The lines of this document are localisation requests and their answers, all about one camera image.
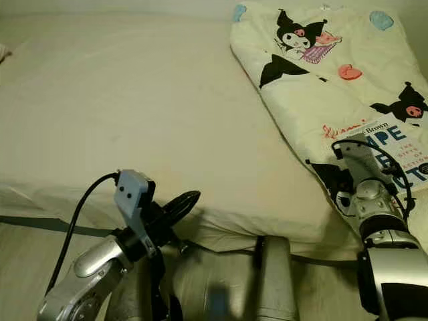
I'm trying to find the cream cartoon print quilt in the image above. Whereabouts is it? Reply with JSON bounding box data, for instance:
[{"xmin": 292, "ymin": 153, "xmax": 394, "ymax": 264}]
[{"xmin": 231, "ymin": 3, "xmax": 428, "ymax": 231}]

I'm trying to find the silver robot right leg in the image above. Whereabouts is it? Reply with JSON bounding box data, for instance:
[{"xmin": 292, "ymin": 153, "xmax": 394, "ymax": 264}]
[{"xmin": 253, "ymin": 235, "xmax": 303, "ymax": 321}]

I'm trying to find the dark teal bed frame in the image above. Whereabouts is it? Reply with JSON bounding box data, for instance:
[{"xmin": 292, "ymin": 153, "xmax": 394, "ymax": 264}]
[{"xmin": 0, "ymin": 214, "xmax": 365, "ymax": 272}]

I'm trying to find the white book with blue letters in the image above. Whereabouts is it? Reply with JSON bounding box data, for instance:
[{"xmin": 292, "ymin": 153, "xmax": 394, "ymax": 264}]
[{"xmin": 331, "ymin": 122, "xmax": 428, "ymax": 195}]

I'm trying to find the silver robot left leg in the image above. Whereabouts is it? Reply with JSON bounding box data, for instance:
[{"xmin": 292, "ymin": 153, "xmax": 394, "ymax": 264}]
[{"xmin": 107, "ymin": 241, "xmax": 245, "ymax": 321}]

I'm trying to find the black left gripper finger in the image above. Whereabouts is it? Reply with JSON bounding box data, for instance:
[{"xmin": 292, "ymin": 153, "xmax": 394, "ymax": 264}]
[
  {"xmin": 164, "ymin": 191, "xmax": 201, "ymax": 213},
  {"xmin": 171, "ymin": 202, "xmax": 198, "ymax": 231}
]

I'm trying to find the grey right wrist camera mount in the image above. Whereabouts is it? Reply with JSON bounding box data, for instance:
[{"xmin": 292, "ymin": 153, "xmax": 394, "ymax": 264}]
[{"xmin": 338, "ymin": 140, "xmax": 387, "ymax": 196}]

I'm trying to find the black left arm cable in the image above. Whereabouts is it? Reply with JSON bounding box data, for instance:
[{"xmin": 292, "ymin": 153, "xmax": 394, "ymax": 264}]
[{"xmin": 45, "ymin": 173, "xmax": 122, "ymax": 295}]

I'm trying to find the mattress with beige sheet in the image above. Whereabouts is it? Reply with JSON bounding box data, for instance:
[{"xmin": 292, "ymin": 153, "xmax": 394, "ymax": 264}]
[{"xmin": 0, "ymin": 13, "xmax": 428, "ymax": 258}]

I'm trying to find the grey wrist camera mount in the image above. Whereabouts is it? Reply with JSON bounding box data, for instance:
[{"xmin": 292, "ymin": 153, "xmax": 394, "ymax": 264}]
[
  {"xmin": 338, "ymin": 140, "xmax": 387, "ymax": 196},
  {"xmin": 115, "ymin": 170, "xmax": 156, "ymax": 258}
]

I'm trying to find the silver robot leg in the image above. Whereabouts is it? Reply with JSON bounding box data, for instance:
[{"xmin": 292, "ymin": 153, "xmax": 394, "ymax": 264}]
[
  {"xmin": 253, "ymin": 235, "xmax": 303, "ymax": 321},
  {"xmin": 107, "ymin": 241, "xmax": 245, "ymax": 321}
]

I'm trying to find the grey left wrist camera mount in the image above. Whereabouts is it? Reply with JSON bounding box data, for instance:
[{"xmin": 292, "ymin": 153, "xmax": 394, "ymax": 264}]
[{"xmin": 115, "ymin": 170, "xmax": 156, "ymax": 258}]

